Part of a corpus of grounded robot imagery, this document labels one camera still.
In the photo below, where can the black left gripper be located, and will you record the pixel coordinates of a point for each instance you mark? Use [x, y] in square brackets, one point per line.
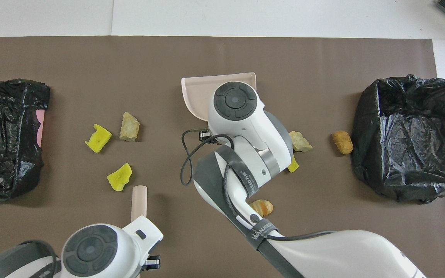
[152, 262]

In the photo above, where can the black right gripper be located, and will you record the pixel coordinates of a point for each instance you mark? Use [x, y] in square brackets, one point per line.
[204, 136]

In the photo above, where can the beige plastic dustpan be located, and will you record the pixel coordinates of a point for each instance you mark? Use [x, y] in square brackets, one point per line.
[199, 92]

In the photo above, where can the beige hand brush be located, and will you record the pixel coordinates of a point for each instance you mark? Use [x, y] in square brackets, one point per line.
[139, 200]

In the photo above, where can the beige ridged foam piece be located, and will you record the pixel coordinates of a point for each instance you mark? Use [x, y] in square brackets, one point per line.
[129, 126]

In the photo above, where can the yellow sponge piece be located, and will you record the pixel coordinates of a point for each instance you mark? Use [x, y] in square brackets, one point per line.
[119, 177]
[98, 138]
[293, 166]

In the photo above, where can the orange striped croissant piece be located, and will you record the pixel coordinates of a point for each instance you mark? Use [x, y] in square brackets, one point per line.
[263, 207]

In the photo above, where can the pale beige foam chunk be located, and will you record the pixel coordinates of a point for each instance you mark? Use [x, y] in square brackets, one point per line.
[300, 143]

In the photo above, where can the brown bread roll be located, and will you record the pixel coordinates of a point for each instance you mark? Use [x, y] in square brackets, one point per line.
[342, 142]

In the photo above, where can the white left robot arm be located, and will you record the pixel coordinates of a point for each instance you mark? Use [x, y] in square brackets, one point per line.
[91, 251]

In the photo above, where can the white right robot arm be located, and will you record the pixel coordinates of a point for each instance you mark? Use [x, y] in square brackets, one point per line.
[245, 116]

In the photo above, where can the pink plastic bin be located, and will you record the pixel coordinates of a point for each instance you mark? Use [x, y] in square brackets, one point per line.
[41, 129]

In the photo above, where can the black bag lined bin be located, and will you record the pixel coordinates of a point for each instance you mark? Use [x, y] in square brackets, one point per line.
[6, 135]
[408, 143]

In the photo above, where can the brown paper table mat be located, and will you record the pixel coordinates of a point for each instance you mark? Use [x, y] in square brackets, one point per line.
[222, 58]

